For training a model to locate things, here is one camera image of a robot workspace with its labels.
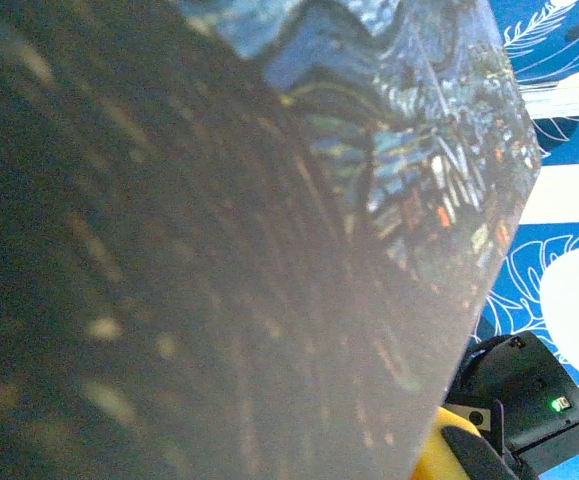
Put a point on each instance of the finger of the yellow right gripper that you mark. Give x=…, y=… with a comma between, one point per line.
x=431, y=450

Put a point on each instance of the dark blue starry tin box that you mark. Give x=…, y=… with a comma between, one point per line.
x=219, y=250

